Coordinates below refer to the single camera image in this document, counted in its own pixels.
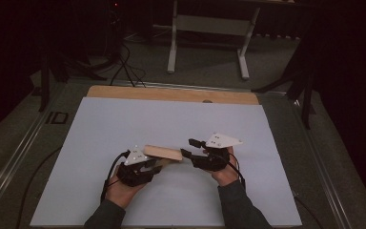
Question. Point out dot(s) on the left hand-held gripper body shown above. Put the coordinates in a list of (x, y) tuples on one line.
[(135, 173)]

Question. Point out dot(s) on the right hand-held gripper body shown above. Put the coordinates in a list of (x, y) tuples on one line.
[(217, 159)]

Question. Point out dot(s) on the light wooden block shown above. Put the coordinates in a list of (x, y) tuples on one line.
[(163, 152)]

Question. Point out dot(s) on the person's right hand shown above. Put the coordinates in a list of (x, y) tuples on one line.
[(225, 176)]

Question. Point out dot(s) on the person's left hand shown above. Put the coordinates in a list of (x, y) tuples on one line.
[(120, 194)]

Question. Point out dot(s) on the white table cover sheet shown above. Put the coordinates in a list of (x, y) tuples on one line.
[(171, 120)]

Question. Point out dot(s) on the wooden table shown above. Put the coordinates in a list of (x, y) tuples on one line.
[(171, 94)]

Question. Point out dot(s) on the black floor socket box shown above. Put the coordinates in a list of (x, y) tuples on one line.
[(57, 117)]

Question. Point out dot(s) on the black metal stand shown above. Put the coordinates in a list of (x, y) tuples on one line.
[(306, 95)]

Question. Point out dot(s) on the dark equipment with red light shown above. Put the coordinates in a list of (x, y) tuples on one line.
[(115, 28)]

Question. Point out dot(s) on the metal floor rail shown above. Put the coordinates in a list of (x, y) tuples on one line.
[(325, 171), (203, 87), (16, 156)]

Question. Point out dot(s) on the white metal stand frame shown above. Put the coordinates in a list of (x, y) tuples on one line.
[(213, 24)]

